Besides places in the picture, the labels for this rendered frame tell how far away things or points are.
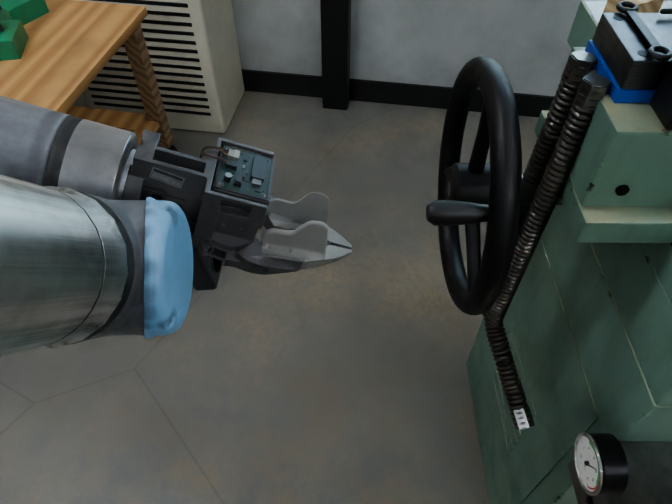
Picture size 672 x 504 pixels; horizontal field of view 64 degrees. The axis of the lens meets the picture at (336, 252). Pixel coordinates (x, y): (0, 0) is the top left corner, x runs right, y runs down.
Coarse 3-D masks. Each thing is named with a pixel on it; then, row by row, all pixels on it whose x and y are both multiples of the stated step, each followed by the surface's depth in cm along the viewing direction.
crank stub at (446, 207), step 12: (432, 204) 51; (444, 204) 51; (456, 204) 51; (468, 204) 51; (480, 204) 51; (432, 216) 51; (444, 216) 50; (456, 216) 50; (468, 216) 51; (480, 216) 51
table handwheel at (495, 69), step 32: (480, 64) 55; (512, 96) 50; (448, 128) 71; (480, 128) 56; (512, 128) 49; (448, 160) 73; (480, 160) 58; (512, 160) 48; (448, 192) 63; (480, 192) 60; (512, 192) 48; (512, 224) 49; (448, 256) 71; (480, 256) 60; (512, 256) 51; (448, 288) 68; (480, 288) 54
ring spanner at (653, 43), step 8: (616, 8) 50; (624, 8) 50; (632, 8) 50; (632, 16) 49; (640, 24) 48; (640, 32) 47; (648, 32) 47; (648, 40) 46; (656, 40) 46; (648, 48) 45; (656, 48) 45; (664, 48) 45; (656, 56) 45; (664, 56) 44
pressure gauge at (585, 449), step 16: (576, 448) 60; (592, 448) 56; (608, 448) 55; (576, 464) 60; (592, 464) 56; (608, 464) 54; (624, 464) 54; (592, 480) 56; (608, 480) 54; (624, 480) 54
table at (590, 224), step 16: (576, 16) 75; (592, 16) 71; (576, 32) 75; (592, 32) 70; (544, 112) 62; (576, 208) 53; (592, 208) 52; (608, 208) 52; (624, 208) 52; (640, 208) 52; (656, 208) 52; (576, 224) 53; (592, 224) 51; (608, 224) 51; (624, 224) 51; (640, 224) 51; (656, 224) 51; (576, 240) 53; (592, 240) 53; (608, 240) 53; (624, 240) 53; (640, 240) 53; (656, 240) 53
